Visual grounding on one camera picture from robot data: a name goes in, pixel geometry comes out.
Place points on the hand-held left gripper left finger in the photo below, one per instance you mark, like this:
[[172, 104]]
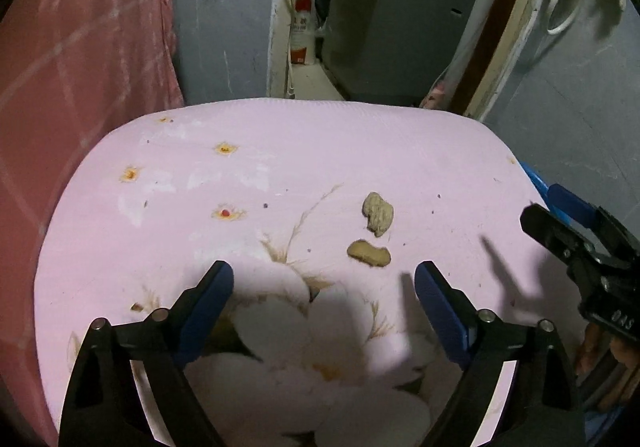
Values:
[[210, 312]]

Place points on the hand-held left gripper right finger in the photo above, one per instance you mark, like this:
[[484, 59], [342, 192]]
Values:
[[440, 307]]

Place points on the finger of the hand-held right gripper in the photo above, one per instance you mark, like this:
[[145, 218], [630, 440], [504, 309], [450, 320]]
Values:
[[547, 227], [570, 204]]

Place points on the blue plastic bin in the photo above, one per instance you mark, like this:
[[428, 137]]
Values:
[[537, 187]]

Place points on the small peanut shell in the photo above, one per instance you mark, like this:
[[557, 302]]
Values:
[[369, 254]]

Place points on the large peanut shell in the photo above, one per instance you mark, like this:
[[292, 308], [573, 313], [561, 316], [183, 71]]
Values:
[[379, 214]]

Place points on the person's right hand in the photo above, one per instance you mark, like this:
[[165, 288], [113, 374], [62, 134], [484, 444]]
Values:
[[586, 352]]

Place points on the red and white sack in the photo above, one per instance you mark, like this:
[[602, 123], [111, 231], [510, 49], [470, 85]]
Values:
[[303, 27]]

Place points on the wooden door frame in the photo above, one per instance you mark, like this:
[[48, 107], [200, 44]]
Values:
[[500, 52]]

